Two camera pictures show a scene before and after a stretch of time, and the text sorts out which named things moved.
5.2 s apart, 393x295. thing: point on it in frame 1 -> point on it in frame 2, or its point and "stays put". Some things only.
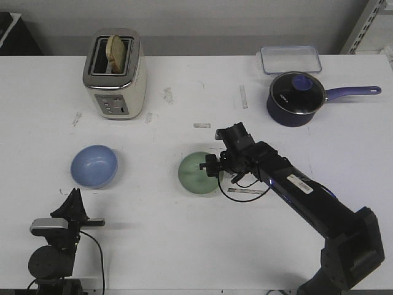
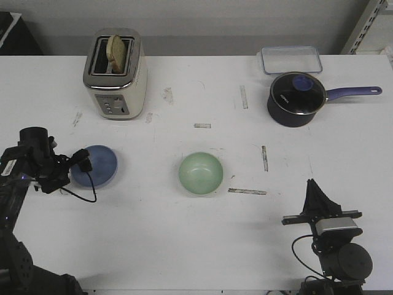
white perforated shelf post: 366,18 stays put
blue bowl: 94,166 stays put
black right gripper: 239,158 -> 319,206
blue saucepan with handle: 295,98 stays put
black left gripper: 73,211 -> 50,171
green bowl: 193,179 stays put
